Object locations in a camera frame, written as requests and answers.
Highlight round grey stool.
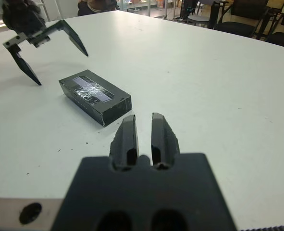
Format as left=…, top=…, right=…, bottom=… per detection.
left=186, top=14, right=211, bottom=27

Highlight black chair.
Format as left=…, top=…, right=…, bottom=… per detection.
left=266, top=0, right=284, bottom=51
left=213, top=0, right=270, bottom=39

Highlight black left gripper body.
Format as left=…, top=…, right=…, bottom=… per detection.
left=2, top=0, right=50, bottom=50

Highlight seated person dark clothes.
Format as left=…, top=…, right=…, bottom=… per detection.
left=77, top=0, right=119, bottom=17

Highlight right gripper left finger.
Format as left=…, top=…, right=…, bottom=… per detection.
left=110, top=115, right=139, bottom=172

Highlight black box lid with window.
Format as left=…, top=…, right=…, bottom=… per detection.
left=58, top=69, right=133, bottom=127

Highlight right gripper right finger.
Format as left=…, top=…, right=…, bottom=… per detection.
left=151, top=113, right=181, bottom=170

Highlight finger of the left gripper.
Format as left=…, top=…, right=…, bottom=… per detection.
left=8, top=45, right=42, bottom=86
left=45, top=19, right=89, bottom=57

